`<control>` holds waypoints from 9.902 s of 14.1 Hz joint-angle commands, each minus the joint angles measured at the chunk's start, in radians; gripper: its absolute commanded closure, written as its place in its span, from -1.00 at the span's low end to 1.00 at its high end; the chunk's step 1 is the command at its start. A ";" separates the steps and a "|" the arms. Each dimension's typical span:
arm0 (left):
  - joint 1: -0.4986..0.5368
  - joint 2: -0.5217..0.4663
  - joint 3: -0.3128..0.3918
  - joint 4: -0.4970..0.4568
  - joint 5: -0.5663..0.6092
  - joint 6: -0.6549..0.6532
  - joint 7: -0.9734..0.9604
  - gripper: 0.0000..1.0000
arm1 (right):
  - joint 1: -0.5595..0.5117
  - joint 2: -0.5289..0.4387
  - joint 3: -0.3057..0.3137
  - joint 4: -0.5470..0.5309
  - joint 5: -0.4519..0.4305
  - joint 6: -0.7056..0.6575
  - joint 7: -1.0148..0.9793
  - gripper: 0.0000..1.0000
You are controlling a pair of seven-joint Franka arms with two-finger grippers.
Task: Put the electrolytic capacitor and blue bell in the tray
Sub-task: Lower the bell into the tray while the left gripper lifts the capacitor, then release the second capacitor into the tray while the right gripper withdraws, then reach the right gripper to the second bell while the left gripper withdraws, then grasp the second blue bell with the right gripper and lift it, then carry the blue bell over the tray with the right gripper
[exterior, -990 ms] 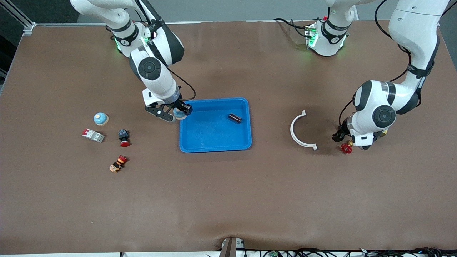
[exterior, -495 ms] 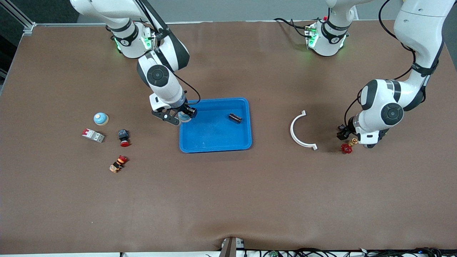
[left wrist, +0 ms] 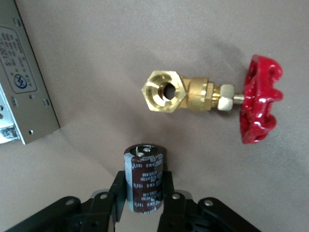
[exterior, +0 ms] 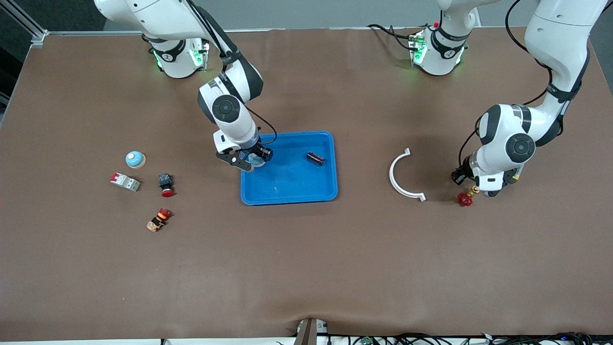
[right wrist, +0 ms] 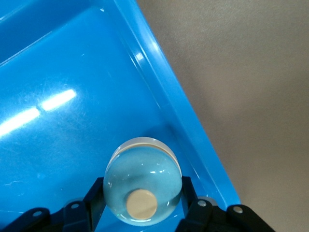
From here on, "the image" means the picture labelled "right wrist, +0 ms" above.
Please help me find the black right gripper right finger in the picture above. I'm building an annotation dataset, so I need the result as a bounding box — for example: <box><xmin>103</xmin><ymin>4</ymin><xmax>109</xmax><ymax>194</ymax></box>
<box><xmin>176</xmin><ymin>176</ymin><xmax>278</xmax><ymax>232</ymax></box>

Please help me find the brown table mat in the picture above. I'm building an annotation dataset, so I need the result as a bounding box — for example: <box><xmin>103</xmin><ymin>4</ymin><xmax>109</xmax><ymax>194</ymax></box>
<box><xmin>135</xmin><ymin>0</ymin><xmax>309</xmax><ymax>232</ymax></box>

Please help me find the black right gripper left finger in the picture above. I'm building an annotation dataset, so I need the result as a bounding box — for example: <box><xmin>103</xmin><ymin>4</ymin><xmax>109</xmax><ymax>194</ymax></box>
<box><xmin>0</xmin><ymin>177</ymin><xmax>107</xmax><ymax>232</ymax></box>

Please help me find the blue plastic tray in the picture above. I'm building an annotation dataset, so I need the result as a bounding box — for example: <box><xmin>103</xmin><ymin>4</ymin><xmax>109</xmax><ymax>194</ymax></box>
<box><xmin>0</xmin><ymin>0</ymin><xmax>242</xmax><ymax>232</ymax></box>

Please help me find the blue dome call bell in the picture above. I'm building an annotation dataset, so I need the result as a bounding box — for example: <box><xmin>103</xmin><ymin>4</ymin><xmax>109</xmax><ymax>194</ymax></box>
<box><xmin>102</xmin><ymin>136</ymin><xmax>183</xmax><ymax>227</ymax></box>

